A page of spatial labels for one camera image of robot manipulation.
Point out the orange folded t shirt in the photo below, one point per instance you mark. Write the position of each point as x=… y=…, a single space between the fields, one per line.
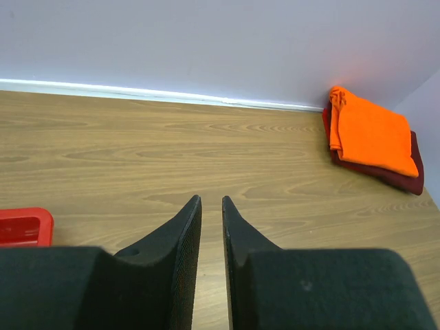
x=365 y=133

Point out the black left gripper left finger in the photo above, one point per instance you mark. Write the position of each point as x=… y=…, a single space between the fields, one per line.
x=149 y=284

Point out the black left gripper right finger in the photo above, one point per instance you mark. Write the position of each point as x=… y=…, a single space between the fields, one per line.
x=273 y=288

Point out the dark red folded t shirt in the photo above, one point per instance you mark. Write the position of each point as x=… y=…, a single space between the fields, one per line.
x=414 y=185

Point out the red plastic tray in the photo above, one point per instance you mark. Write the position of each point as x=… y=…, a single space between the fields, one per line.
x=26 y=227

